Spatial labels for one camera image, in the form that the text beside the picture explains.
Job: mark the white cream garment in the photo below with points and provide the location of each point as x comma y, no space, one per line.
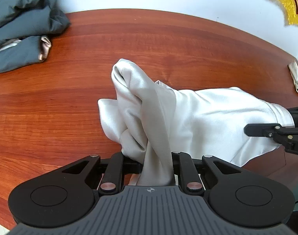
151,120

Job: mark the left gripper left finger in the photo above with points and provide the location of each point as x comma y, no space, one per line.
107,175

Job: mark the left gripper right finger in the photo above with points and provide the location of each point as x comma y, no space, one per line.
193,174

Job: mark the dark grey folded jacket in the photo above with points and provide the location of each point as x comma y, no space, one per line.
25,30

